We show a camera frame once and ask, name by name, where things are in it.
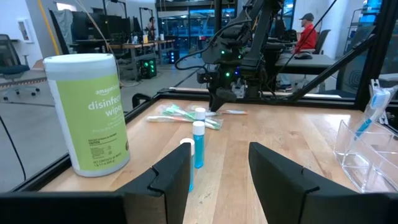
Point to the person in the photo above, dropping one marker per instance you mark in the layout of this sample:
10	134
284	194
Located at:
306	37
151	28

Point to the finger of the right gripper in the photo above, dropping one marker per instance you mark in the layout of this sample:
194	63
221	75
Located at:
216	101
229	95

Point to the blue mouthwash bottle white cap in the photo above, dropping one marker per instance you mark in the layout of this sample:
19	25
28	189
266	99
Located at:
200	113
199	146
190	146

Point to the grey office desk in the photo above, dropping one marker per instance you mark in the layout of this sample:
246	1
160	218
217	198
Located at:
311	63

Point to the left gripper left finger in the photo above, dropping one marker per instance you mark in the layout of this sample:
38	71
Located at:
164	193

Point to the computer tower blue lights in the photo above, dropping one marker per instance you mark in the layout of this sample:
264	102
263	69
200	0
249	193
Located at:
174	56

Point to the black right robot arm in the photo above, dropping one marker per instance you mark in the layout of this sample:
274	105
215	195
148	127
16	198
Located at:
259	34

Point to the blue toothbrush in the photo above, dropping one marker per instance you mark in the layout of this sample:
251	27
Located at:
377	101

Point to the yellow cup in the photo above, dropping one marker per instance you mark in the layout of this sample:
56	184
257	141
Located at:
145	39

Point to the green disinfecting wipes canister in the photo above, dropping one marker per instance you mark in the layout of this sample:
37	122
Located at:
90	118

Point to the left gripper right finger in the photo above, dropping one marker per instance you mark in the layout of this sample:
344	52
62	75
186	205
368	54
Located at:
280	193

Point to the grey cloth cover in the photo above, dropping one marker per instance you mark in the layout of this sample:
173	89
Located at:
63	25

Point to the green toothbrush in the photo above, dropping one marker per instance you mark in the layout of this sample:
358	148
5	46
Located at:
161	118
214	124
177	110

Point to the black computer monitor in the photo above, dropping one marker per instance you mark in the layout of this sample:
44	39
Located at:
102	26

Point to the black office chair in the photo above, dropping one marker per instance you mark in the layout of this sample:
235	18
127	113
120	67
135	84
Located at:
323	39
12	68

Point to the wooden office desk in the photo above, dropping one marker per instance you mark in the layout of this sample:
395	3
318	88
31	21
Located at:
133	46

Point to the computer tower green lights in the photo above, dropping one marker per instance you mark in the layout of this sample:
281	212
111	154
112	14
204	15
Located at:
147	67

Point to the white wall panel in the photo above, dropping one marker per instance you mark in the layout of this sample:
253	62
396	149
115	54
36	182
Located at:
24	30

